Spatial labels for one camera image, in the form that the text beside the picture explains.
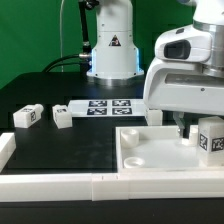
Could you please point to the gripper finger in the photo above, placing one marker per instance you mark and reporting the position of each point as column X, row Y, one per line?
column 179, row 120

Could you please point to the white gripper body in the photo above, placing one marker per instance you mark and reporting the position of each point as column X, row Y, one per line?
column 187, row 73

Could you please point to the white square tabletop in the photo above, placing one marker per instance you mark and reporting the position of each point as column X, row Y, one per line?
column 159, row 148

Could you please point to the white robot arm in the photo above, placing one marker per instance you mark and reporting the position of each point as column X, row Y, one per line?
column 115, row 58

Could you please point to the white marker sheet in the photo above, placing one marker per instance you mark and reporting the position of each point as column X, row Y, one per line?
column 107, row 108

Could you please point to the white U-shaped fence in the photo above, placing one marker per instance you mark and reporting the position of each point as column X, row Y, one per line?
column 98, row 187

